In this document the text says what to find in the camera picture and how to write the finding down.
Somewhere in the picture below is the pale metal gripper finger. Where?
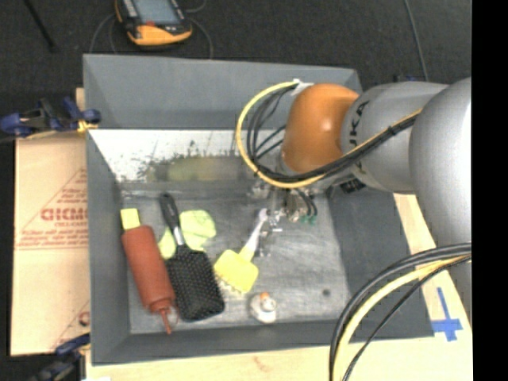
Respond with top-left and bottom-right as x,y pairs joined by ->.
257,211 -> 283,258
250,181 -> 275,198

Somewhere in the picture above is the white and orange small toy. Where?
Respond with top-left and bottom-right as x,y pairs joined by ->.
248,291 -> 278,325

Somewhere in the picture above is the black hairbrush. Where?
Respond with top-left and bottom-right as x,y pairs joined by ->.
158,192 -> 226,323

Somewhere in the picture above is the grey metal bin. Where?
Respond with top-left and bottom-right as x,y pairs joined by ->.
82,53 -> 434,364

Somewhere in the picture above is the red-brown squeeze bottle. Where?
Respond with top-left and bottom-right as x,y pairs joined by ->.
120,224 -> 179,336

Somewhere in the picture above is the small yellow block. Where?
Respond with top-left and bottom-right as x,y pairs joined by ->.
120,208 -> 141,231

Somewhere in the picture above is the brown cardboard board red print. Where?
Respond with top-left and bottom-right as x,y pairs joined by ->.
8,132 -> 91,357

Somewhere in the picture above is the yellow spatula white handle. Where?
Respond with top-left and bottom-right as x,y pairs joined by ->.
213,207 -> 271,294

